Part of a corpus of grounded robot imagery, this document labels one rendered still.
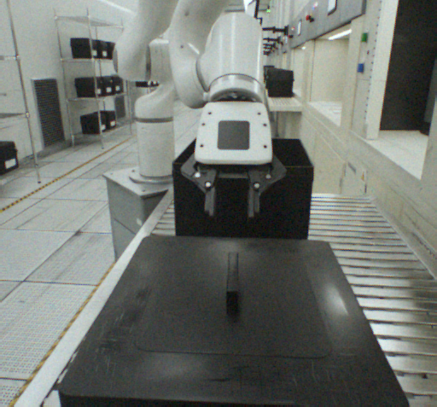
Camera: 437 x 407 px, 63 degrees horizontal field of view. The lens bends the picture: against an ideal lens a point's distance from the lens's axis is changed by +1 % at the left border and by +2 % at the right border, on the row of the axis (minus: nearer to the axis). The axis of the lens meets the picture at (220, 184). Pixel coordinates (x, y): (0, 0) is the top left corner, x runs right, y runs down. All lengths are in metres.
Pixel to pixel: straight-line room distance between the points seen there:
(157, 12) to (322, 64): 1.96
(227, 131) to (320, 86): 2.37
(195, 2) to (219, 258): 0.40
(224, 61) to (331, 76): 2.32
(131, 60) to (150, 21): 0.12
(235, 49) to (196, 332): 0.38
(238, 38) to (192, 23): 0.11
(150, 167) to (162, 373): 0.87
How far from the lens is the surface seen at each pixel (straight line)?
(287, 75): 3.74
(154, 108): 1.12
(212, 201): 0.44
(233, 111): 0.50
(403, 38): 1.53
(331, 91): 2.84
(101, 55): 5.62
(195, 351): 0.36
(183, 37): 0.64
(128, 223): 1.19
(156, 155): 1.14
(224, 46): 0.56
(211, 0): 0.65
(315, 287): 0.46
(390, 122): 1.55
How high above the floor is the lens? 1.11
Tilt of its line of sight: 19 degrees down
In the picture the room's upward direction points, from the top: straight up
